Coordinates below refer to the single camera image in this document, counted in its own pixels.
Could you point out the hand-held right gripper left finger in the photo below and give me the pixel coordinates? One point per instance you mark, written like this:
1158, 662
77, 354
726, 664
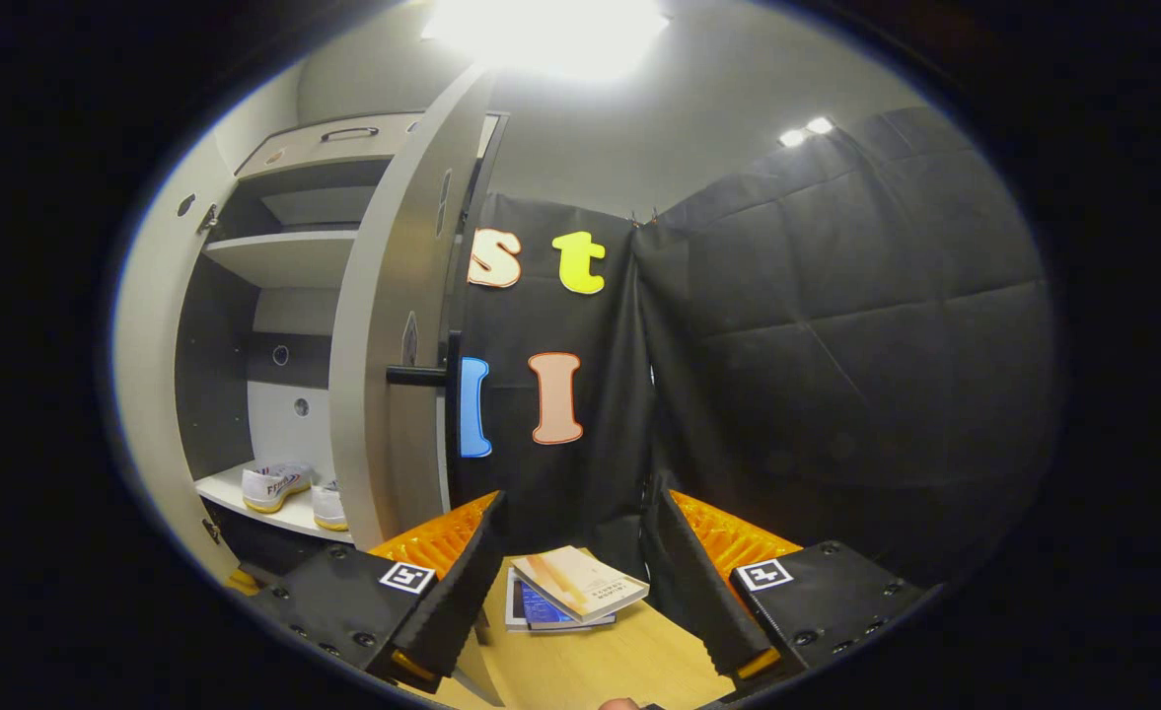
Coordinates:
452, 592

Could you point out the grey shoe cabinet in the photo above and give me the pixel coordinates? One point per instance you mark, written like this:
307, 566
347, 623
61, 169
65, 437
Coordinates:
284, 256

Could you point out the grey cabinet door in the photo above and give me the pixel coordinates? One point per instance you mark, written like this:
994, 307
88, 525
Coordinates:
146, 375
383, 296

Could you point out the black quilted wall padding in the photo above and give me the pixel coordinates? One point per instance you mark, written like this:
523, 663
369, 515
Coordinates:
836, 345

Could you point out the small ceiling spotlights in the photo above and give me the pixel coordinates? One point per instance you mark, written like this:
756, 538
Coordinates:
807, 131

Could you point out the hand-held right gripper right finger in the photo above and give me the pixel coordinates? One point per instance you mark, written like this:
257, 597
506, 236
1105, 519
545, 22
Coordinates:
708, 602

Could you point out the black backdrop cloth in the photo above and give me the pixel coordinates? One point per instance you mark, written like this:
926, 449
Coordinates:
560, 473

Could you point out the white canvas shoe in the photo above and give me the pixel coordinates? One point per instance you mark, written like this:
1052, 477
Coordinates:
329, 505
274, 485

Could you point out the round ceiling light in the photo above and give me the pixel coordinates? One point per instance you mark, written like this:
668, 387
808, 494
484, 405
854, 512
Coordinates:
545, 35

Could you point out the orange cover book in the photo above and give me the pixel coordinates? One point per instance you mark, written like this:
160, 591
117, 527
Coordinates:
580, 582

